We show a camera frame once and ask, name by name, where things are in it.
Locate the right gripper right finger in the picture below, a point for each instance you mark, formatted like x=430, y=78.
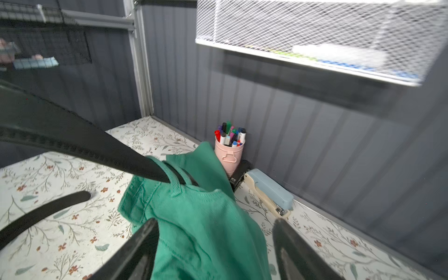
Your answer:
x=296, y=259

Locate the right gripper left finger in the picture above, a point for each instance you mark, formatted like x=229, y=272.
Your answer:
x=135, y=259

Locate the green trousers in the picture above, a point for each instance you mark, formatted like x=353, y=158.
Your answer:
x=203, y=233

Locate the folded light blue cloth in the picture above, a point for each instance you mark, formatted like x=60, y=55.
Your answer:
x=278, y=200

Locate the black stapler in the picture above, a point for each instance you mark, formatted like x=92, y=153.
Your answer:
x=237, y=177

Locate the pink pen holder cup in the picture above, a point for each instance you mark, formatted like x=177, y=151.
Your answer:
x=229, y=144

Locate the white tube in basket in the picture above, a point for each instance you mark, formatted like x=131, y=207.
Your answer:
x=341, y=54

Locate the white wire mesh basket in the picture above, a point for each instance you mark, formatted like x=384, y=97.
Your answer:
x=413, y=33

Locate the black wire wall basket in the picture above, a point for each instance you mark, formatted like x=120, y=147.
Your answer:
x=35, y=37

